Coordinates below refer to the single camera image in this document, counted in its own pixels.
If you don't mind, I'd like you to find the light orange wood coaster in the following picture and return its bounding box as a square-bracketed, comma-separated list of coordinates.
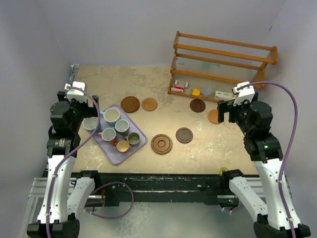
[208, 110, 219, 124]

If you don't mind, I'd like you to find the light blue mug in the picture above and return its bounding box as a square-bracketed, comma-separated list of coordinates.
[82, 117, 99, 132]

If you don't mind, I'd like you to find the dark wood coaster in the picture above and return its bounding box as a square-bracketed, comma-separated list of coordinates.
[190, 99, 206, 113]

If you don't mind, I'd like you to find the large blue mug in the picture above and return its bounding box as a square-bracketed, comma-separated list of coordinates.
[101, 107, 121, 127]

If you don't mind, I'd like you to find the dark walnut coaster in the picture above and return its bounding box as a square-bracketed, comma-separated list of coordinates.
[176, 127, 193, 143]

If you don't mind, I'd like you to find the large brown ringed coaster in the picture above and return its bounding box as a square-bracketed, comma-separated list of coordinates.
[120, 96, 140, 113]

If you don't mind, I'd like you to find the large brown grooved coaster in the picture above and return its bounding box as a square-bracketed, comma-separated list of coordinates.
[151, 134, 172, 155]

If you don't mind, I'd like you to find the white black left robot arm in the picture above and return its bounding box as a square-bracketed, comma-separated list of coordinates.
[27, 89, 102, 238]

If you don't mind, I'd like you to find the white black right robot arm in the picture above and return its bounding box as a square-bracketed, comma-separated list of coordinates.
[217, 100, 311, 238]

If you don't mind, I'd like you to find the teal blue cup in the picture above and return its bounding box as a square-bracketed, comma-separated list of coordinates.
[115, 119, 130, 135]

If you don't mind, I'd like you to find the orange brown cup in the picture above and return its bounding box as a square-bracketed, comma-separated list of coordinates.
[114, 140, 130, 153]

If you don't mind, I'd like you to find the olive green cup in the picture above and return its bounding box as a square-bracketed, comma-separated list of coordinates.
[125, 132, 141, 146]

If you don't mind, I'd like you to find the green white box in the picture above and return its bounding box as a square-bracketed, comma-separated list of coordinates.
[214, 91, 236, 101]

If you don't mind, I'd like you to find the clear plastic jar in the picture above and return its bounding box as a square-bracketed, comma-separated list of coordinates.
[201, 86, 212, 98]

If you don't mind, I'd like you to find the yellow small container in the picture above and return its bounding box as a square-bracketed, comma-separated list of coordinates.
[192, 88, 200, 96]

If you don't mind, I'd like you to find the wooden shelf rack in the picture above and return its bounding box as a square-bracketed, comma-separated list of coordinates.
[167, 31, 278, 102]

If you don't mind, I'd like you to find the lavender plastic tray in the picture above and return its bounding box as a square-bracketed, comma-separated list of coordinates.
[91, 105, 147, 165]

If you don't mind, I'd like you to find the red white box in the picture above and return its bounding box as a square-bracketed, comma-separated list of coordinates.
[170, 85, 184, 93]

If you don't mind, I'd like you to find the yellow tape roll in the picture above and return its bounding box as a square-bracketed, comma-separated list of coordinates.
[218, 167, 229, 176]

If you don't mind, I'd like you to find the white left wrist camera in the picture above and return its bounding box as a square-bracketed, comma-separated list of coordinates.
[64, 81, 86, 102]

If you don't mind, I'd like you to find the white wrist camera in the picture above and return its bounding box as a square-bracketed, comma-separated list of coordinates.
[232, 81, 255, 106]
[64, 81, 86, 102]

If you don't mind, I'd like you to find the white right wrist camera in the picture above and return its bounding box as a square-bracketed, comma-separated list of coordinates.
[232, 81, 255, 106]

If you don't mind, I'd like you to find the red handled white cup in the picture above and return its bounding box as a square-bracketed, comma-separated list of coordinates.
[98, 128, 117, 142]

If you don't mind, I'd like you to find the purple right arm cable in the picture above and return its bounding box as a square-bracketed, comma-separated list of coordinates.
[237, 81, 298, 238]

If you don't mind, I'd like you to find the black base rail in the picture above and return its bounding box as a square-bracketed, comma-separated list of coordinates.
[72, 170, 243, 207]

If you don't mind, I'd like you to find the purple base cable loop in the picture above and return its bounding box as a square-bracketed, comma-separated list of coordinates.
[83, 181, 135, 220]

